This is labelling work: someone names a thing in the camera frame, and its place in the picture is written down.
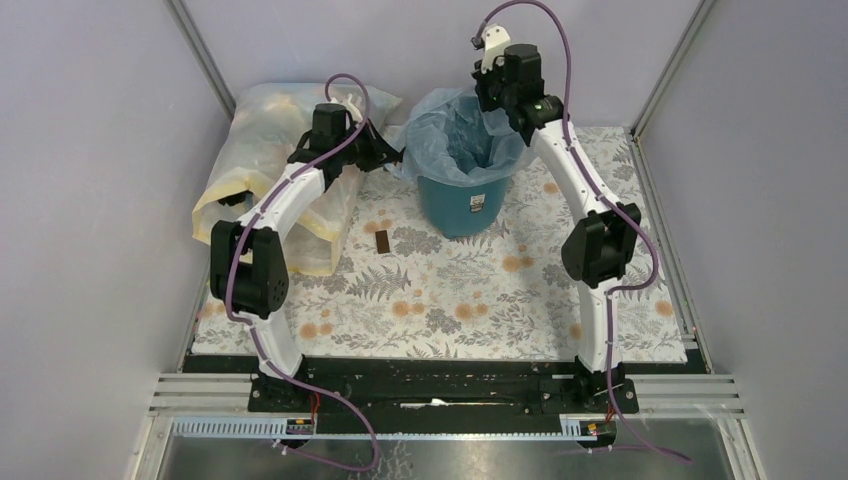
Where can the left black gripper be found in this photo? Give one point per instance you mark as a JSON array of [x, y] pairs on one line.
[[379, 151]]

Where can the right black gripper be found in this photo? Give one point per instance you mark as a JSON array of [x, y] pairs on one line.
[[482, 80]]

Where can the light blue plastic trash bag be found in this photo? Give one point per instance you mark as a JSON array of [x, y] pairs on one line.
[[449, 139]]

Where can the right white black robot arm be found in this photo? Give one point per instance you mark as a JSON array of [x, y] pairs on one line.
[[602, 242]]

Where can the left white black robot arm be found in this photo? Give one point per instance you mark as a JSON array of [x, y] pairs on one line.
[[248, 270]]

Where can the teal plastic trash bin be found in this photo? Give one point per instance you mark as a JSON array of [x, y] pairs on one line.
[[464, 204]]

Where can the small dark brown block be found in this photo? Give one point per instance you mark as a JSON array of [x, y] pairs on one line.
[[382, 242]]

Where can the large translucent stuffed bag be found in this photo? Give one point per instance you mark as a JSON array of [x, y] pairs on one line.
[[268, 122]]

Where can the floral patterned table mat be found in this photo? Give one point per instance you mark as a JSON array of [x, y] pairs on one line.
[[501, 294]]

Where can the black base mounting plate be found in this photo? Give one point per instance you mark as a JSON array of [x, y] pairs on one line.
[[416, 397]]

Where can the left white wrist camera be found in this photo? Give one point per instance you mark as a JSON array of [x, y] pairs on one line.
[[353, 104]]

